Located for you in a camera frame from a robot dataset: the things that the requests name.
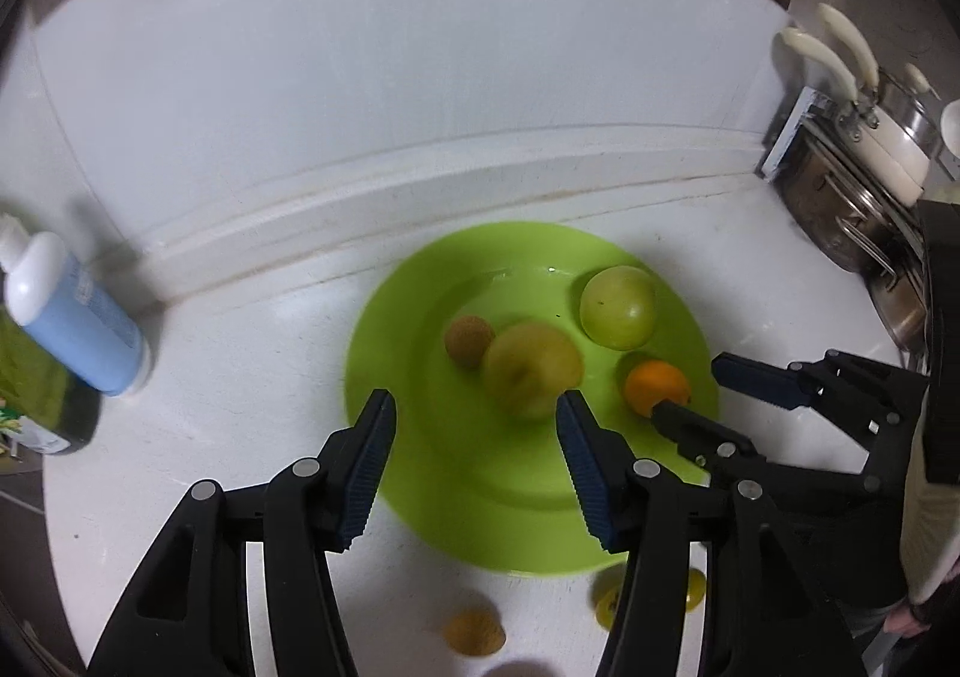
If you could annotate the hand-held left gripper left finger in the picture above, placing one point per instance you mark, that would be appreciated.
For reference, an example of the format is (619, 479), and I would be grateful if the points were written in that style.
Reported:
(366, 471)

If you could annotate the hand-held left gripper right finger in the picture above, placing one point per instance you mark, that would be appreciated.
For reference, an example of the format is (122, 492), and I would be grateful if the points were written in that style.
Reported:
(585, 474)

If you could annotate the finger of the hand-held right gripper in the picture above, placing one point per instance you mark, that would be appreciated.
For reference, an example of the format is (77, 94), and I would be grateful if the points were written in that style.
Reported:
(694, 431)
(757, 381)

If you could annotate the small orange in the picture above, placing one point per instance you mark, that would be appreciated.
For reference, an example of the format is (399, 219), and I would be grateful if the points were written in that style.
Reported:
(654, 381)

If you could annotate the green plate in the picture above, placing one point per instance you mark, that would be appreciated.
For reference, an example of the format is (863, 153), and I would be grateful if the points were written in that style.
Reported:
(480, 497)

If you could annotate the person's right hand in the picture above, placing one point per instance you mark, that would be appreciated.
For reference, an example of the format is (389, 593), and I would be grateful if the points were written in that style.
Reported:
(909, 622)

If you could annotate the stainless steel pan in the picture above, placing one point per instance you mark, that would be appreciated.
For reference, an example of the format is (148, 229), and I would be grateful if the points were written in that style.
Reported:
(898, 306)

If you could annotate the yellow-green pear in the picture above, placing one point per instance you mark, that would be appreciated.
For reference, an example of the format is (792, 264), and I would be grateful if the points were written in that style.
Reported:
(529, 368)

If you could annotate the green apple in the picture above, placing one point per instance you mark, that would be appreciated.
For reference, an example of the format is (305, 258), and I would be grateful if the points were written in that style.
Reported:
(619, 308)

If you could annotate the yellow-green round fruit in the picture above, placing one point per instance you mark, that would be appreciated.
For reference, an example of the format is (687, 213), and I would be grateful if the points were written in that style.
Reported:
(694, 591)

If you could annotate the brown kiwi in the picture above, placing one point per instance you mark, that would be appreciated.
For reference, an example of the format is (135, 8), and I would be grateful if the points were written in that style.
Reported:
(467, 341)

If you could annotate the large stainless steel pot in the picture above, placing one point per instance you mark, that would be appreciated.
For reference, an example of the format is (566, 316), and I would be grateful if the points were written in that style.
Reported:
(836, 208)

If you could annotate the yellow-brown round fruit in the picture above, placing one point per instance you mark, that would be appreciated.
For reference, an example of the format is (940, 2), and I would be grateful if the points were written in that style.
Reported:
(472, 632)

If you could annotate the white ladle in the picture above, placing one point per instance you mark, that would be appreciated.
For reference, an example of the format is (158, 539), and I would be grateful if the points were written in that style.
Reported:
(951, 131)

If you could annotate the blue and white bottle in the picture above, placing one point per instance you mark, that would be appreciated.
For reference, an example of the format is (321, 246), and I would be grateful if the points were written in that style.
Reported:
(71, 321)

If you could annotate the dark green bottle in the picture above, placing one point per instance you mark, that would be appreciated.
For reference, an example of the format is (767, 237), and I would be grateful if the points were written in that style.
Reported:
(37, 396)

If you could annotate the metal wall bracket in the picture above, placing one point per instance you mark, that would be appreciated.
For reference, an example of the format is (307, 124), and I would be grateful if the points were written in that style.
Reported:
(787, 137)

